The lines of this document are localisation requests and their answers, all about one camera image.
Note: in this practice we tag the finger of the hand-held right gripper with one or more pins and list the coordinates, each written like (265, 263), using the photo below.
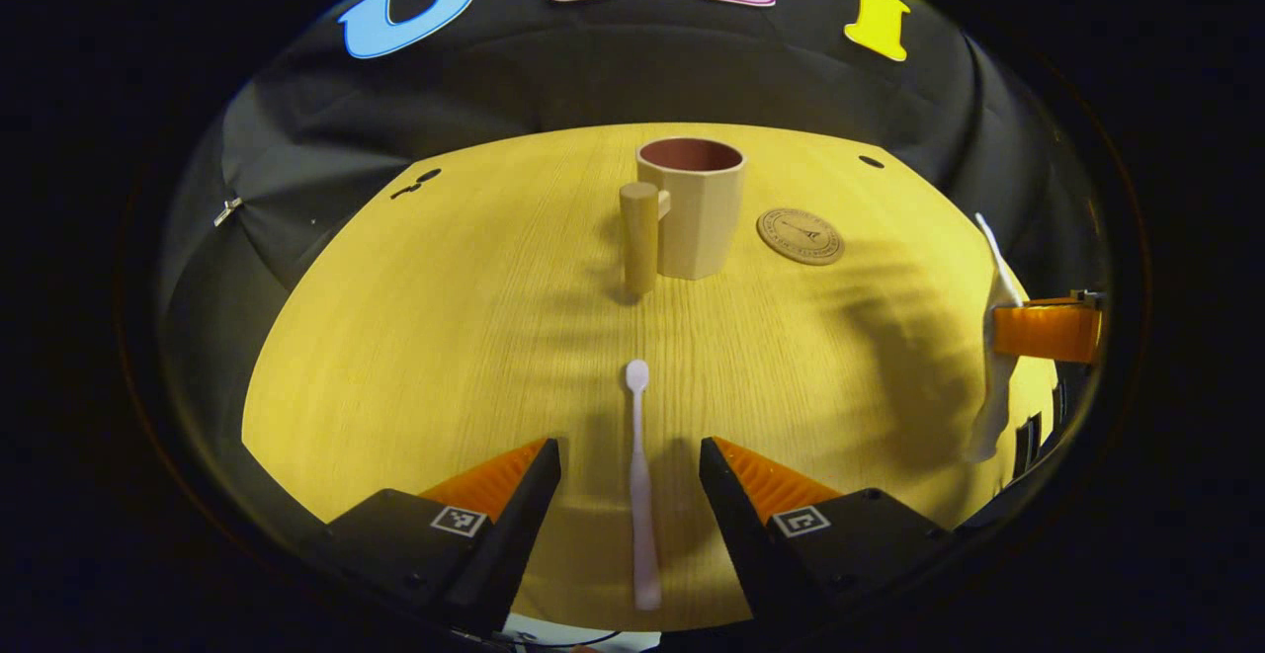
(1048, 332)
(1028, 436)

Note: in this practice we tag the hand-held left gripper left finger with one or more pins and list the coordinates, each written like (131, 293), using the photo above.
(509, 544)

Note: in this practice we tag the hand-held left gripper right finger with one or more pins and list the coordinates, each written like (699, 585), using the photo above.
(741, 534)

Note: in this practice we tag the white toothpaste tube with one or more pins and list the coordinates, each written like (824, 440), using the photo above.
(996, 396)

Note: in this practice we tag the pale pink toothbrush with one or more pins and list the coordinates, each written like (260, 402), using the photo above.
(642, 495)

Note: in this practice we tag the round cork coaster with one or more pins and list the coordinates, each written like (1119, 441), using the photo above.
(801, 236)

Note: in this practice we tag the beige cup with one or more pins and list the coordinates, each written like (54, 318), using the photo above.
(697, 208)

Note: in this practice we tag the wooden desktop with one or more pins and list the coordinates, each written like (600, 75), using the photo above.
(445, 367)

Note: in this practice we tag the silver binder clip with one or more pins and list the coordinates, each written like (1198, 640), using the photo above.
(228, 211)

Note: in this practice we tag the black backdrop cloth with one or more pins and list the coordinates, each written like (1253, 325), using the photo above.
(494, 90)

